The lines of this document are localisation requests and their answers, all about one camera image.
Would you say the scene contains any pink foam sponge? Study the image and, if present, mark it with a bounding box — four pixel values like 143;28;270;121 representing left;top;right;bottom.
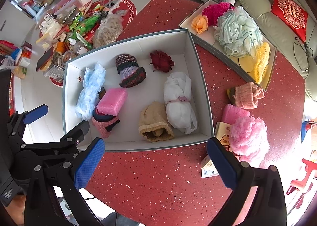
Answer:
221;104;250;125
96;88;127;116

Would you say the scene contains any light blue fluffy cloth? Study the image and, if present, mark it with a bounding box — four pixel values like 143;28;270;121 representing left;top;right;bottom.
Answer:
75;63;106;121

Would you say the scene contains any multicolour striped knitted hat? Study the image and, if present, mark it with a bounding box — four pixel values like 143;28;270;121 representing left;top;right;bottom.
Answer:
115;54;147;88

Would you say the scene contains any dark red fabric flower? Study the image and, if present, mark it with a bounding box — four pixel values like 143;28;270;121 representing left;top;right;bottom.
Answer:
150;51;175;73

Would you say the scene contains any small tissue box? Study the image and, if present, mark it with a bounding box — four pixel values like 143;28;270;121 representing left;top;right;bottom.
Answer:
201;155;219;178

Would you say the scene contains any pink fluffy duster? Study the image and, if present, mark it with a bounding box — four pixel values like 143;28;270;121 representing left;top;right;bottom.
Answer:
229;117;270;168

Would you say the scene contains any cartoon capybara tissue pack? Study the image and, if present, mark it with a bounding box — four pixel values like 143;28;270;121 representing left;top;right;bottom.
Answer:
215;122;231;151

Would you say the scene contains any pink navy knitted hat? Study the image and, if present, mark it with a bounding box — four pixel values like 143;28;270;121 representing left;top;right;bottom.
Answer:
92;109;120;139

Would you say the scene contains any glass square jar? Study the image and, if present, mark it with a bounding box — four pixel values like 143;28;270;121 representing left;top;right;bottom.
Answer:
43;52;65;83

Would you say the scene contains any dark wooden box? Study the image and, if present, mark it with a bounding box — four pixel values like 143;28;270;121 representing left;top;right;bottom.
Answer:
36;47;54;71

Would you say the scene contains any red plastic stool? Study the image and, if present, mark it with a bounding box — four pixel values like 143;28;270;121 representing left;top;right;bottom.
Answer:
285;159;316;213

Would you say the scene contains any clear jar of nuts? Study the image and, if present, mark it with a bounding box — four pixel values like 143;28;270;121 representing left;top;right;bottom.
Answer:
62;50;77;65

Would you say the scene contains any pink ribbed knitted hat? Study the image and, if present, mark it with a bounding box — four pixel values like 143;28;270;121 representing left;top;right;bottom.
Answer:
227;82;265;110

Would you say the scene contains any beige knitted hat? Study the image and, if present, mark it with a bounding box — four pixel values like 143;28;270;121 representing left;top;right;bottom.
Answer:
139;101;175;142

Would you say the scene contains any white spray bottle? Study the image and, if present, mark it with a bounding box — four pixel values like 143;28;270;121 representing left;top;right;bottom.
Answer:
68;38;88;55

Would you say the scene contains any large white storage box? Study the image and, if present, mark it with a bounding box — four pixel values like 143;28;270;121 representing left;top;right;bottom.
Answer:
62;29;214;152

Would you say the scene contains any white cloth bundle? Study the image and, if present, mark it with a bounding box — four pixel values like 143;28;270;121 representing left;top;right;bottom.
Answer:
163;72;197;134

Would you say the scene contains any green snack packet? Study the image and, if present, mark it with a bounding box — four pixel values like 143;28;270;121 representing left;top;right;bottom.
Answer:
67;15;100;39

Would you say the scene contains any yellow round sponge pad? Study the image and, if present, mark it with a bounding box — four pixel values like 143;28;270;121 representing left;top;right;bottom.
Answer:
238;55;256;73

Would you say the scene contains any bag of peanuts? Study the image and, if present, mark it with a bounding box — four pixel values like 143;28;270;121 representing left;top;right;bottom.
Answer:
92;11;123;49

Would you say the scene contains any yellow knitted item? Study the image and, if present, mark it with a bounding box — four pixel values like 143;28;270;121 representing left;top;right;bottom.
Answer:
253;42;270;84

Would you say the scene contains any shallow box lid tray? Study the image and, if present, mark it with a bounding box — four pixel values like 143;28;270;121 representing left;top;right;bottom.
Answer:
179;0;277;90

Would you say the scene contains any light green bath pouf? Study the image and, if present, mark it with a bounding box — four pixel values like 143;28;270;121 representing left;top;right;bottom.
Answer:
214;6;263;58

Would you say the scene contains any orange fabric flower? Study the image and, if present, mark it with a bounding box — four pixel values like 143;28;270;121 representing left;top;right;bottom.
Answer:
191;15;208;34

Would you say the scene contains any magenta fluffy pompom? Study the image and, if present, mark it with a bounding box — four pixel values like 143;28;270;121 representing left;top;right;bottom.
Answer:
202;2;235;26

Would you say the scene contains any grey green sofa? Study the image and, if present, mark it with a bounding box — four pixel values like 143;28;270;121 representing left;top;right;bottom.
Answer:
235;0;316;101

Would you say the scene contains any red embroidered cushion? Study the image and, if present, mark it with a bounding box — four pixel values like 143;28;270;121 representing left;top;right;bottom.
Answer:
271;0;308;42

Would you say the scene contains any black cable on sofa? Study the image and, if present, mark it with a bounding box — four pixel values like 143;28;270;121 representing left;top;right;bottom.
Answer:
293;37;315;72

